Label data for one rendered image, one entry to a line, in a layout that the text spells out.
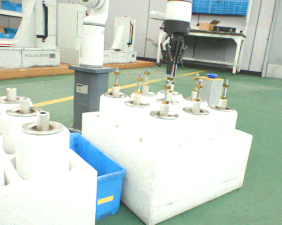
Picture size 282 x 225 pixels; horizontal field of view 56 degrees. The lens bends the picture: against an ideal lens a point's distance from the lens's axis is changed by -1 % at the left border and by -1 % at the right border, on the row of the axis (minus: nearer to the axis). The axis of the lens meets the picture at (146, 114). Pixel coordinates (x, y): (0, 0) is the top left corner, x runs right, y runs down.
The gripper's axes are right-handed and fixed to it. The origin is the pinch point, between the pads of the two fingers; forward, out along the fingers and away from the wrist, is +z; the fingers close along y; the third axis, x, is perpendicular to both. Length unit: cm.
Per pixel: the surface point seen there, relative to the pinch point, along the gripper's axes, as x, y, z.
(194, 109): -11.2, -4.9, 9.1
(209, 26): 163, 444, -52
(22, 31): 222, 90, -7
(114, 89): 14.7, -8.4, 7.9
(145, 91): 10.3, 3.1, 8.7
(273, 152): -28, 55, 35
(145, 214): -10.6, -24.2, 32.5
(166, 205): -13.8, -20.1, 30.4
